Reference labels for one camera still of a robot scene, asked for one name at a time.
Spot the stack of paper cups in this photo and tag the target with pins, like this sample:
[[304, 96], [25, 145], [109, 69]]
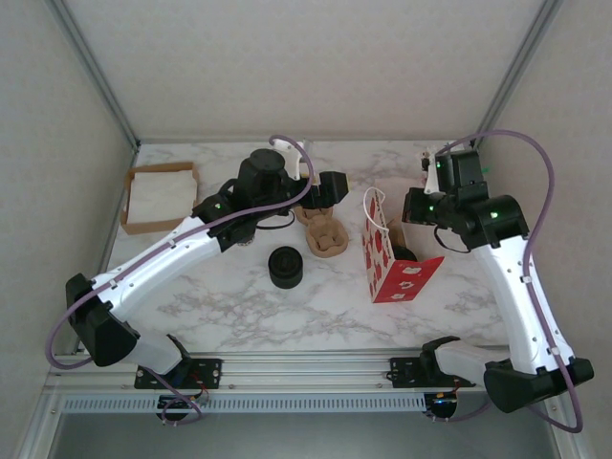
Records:
[[246, 242]]

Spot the black plastic cup lid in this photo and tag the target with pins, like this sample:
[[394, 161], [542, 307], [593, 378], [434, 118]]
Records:
[[404, 253]]

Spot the stack of black lids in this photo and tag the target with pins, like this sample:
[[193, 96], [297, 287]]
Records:
[[286, 272]]

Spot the red white paper gift bag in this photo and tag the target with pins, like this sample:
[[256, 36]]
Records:
[[406, 282]]

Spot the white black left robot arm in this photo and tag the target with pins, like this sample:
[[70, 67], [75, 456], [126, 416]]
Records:
[[158, 263]]

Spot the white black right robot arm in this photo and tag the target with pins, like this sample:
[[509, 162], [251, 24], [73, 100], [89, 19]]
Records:
[[521, 306]]

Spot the stack of cardboard cup carriers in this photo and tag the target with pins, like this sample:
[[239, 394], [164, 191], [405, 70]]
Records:
[[327, 236]]

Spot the brown cardboard napkin tray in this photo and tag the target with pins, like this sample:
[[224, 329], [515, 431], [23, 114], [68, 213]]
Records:
[[158, 228]]

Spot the right controller circuit board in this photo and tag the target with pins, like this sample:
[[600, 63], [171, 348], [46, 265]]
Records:
[[442, 406]]

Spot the controller circuit board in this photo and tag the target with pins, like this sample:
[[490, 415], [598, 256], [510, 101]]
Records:
[[177, 405], [442, 406]]

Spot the left controller circuit board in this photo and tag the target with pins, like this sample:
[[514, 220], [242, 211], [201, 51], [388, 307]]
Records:
[[177, 405]]

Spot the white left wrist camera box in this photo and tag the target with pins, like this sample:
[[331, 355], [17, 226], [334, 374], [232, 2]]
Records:
[[299, 158]]

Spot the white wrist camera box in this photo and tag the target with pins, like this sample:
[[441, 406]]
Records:
[[430, 179], [299, 158]]

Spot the aluminium rear table rail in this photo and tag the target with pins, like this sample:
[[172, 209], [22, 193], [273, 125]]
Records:
[[229, 141]]

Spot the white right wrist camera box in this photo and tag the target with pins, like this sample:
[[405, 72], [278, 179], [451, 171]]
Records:
[[430, 179]]

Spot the aluminium right frame post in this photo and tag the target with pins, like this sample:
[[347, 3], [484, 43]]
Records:
[[518, 72]]

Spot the aluminium frame post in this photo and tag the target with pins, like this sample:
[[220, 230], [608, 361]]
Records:
[[95, 76], [518, 72]]

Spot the aluminium mounting rail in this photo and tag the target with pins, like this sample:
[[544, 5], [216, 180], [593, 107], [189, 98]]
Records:
[[306, 370]]

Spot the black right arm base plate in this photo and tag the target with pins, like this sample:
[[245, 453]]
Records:
[[404, 373]]

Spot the aluminium left frame post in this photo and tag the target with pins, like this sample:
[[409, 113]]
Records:
[[95, 76]]

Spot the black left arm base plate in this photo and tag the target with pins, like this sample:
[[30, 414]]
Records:
[[210, 373]]

